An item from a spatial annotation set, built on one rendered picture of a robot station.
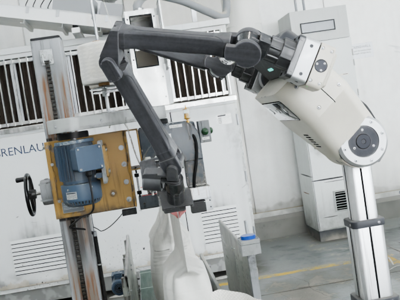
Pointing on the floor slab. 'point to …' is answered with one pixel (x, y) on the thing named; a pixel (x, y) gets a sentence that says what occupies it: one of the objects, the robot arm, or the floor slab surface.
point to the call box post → (253, 277)
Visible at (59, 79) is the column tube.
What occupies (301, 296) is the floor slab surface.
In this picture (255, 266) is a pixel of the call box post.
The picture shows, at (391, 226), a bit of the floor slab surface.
